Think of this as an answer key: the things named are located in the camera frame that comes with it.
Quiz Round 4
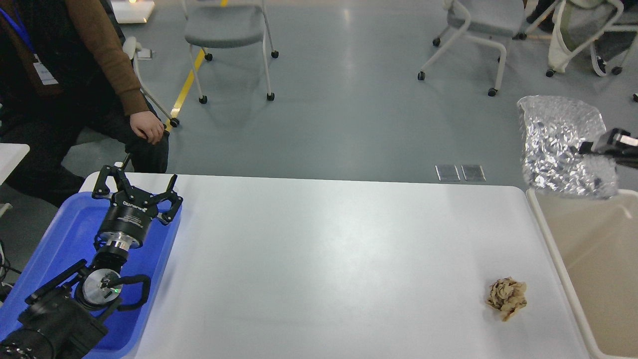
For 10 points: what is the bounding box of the grey chair centre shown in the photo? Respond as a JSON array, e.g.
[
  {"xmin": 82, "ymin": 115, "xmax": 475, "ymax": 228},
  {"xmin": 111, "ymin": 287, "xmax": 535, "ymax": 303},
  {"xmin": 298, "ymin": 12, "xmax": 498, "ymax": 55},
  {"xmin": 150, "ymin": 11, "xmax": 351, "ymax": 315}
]
[{"xmin": 180, "ymin": 0, "xmax": 280, "ymax": 104}]

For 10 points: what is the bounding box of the crumpled brown paper ball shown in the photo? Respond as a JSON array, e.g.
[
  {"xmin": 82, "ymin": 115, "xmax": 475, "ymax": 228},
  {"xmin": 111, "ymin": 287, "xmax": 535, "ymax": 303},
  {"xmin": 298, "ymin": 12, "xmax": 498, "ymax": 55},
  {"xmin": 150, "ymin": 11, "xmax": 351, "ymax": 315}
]
[{"xmin": 486, "ymin": 277, "xmax": 528, "ymax": 321}]

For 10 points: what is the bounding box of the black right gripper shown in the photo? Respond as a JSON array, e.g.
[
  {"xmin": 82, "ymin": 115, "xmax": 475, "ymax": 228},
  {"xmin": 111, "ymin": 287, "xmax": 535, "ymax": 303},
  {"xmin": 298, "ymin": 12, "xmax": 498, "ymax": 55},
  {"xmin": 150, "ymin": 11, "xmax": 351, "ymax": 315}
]
[{"xmin": 578, "ymin": 129, "xmax": 638, "ymax": 170}]

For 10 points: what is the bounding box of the seated person in brown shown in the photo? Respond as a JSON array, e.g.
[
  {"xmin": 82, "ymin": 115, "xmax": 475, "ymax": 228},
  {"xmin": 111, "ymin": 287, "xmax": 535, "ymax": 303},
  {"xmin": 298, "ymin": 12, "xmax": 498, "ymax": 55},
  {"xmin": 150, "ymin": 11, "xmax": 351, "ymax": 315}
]
[{"xmin": 0, "ymin": 0, "xmax": 169, "ymax": 207}]

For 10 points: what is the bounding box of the blue plastic tray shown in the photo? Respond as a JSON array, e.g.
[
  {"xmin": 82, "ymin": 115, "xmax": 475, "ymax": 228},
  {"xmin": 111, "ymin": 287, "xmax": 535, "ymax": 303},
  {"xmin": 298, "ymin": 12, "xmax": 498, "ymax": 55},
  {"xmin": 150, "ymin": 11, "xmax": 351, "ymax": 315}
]
[{"xmin": 0, "ymin": 191, "xmax": 183, "ymax": 359}]

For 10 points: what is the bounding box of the right floor outlet plate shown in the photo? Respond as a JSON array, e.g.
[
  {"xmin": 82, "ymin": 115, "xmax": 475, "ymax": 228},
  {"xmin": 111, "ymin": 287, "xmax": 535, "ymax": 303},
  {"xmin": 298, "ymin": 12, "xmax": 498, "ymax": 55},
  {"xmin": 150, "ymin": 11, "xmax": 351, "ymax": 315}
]
[{"xmin": 461, "ymin": 165, "xmax": 487, "ymax": 182}]

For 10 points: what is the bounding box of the white chair far right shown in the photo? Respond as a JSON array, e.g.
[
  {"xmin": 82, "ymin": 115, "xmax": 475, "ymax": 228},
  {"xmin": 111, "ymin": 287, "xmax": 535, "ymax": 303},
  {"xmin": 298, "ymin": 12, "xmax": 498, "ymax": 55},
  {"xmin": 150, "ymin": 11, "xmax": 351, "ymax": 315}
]
[{"xmin": 526, "ymin": 0, "xmax": 637, "ymax": 77}]

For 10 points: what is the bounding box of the floor outlet plate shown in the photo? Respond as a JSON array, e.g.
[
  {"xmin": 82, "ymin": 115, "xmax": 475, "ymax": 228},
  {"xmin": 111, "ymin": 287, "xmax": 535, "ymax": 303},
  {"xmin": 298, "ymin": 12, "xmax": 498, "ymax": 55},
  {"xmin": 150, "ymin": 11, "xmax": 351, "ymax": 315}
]
[
  {"xmin": 435, "ymin": 164, "xmax": 461, "ymax": 182},
  {"xmin": 461, "ymin": 165, "xmax": 487, "ymax": 182}
]

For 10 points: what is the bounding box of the grey chair right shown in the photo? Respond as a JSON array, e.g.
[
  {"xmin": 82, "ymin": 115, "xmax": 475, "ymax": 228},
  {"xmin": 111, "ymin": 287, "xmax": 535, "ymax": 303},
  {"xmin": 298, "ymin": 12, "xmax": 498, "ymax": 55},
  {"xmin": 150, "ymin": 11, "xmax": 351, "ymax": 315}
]
[{"xmin": 418, "ymin": 0, "xmax": 527, "ymax": 96}]

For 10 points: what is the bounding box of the person's hand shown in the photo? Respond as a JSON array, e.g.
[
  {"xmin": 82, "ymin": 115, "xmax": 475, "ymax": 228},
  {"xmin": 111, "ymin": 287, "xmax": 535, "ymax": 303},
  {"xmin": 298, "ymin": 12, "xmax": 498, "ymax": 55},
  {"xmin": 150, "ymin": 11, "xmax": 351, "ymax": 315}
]
[{"xmin": 130, "ymin": 111, "xmax": 165, "ymax": 145}]

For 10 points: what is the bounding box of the white chair behind person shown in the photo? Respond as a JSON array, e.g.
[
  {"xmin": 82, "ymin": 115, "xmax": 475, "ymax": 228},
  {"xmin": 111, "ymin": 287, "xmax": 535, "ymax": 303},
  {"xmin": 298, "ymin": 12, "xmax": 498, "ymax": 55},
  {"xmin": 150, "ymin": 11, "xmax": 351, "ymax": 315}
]
[{"xmin": 122, "ymin": 36, "xmax": 180, "ymax": 132}]

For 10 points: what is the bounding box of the beige plastic bin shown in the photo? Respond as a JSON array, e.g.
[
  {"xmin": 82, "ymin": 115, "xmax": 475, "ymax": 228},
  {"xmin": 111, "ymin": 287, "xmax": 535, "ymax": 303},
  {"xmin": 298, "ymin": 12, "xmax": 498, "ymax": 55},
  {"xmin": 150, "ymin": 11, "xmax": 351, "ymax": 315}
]
[{"xmin": 526, "ymin": 190, "xmax": 638, "ymax": 359}]

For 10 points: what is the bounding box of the left floor outlet plate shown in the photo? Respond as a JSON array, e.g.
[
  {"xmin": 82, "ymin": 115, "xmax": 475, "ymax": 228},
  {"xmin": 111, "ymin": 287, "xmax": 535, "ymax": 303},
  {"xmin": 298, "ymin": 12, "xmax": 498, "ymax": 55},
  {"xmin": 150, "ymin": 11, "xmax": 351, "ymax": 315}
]
[{"xmin": 435, "ymin": 164, "xmax": 461, "ymax": 182}]

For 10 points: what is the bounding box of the grey chair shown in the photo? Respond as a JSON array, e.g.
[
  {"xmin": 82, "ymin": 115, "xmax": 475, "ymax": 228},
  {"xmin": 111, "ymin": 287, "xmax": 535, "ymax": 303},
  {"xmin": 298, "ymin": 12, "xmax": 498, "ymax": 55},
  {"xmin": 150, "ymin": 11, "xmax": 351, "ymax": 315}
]
[
  {"xmin": 180, "ymin": 0, "xmax": 280, "ymax": 104},
  {"xmin": 418, "ymin": 0, "xmax": 527, "ymax": 96}
]

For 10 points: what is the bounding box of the white box on floor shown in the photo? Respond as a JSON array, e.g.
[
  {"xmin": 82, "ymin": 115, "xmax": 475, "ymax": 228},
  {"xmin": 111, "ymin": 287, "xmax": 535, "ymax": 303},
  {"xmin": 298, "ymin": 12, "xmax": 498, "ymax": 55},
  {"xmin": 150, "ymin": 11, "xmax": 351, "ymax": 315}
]
[{"xmin": 110, "ymin": 0, "xmax": 156, "ymax": 24}]

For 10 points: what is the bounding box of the white side table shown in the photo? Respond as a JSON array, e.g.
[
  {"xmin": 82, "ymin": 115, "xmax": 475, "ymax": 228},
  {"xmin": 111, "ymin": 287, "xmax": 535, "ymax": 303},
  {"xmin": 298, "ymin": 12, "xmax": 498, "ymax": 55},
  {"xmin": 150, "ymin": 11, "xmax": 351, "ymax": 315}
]
[{"xmin": 0, "ymin": 143, "xmax": 30, "ymax": 185}]

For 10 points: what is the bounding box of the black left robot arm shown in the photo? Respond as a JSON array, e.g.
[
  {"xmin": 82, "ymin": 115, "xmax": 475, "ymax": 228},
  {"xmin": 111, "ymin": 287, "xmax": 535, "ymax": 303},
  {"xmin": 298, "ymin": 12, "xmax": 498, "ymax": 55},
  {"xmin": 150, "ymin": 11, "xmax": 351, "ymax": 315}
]
[{"xmin": 1, "ymin": 165, "xmax": 183, "ymax": 359}]

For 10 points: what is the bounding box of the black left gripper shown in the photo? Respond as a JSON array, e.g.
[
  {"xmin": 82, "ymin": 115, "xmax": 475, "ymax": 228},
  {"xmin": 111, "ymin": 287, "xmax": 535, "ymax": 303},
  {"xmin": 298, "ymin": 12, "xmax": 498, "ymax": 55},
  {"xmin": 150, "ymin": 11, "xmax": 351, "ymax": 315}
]
[{"xmin": 93, "ymin": 164, "xmax": 184, "ymax": 248}]

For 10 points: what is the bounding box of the silver foil bag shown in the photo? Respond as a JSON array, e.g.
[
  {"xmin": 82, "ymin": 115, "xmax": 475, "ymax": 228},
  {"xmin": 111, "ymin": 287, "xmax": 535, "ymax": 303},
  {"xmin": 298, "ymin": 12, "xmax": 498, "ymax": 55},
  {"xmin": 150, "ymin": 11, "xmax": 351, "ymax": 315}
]
[{"xmin": 517, "ymin": 95, "xmax": 619, "ymax": 199}]

